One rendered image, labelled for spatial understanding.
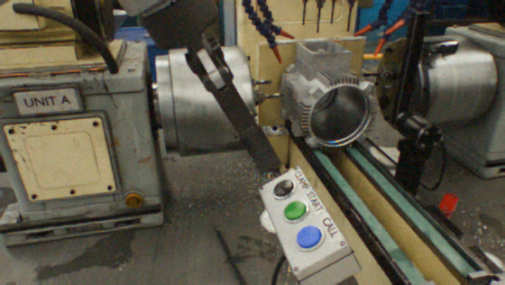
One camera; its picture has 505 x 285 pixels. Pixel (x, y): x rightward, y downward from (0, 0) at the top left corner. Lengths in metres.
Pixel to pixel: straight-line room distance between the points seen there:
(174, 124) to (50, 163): 0.25
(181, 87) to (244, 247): 0.36
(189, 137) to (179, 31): 0.44
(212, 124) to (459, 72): 0.60
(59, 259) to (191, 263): 0.28
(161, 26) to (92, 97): 0.39
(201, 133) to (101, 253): 0.33
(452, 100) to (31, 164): 0.94
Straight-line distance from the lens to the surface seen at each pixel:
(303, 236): 0.44
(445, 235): 0.74
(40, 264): 0.89
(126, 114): 0.75
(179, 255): 0.81
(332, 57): 0.91
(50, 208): 0.88
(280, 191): 0.51
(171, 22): 0.37
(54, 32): 0.79
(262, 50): 0.98
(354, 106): 0.98
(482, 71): 1.05
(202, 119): 0.76
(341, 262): 0.43
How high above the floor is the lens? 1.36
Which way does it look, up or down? 29 degrees down
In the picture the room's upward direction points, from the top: straight up
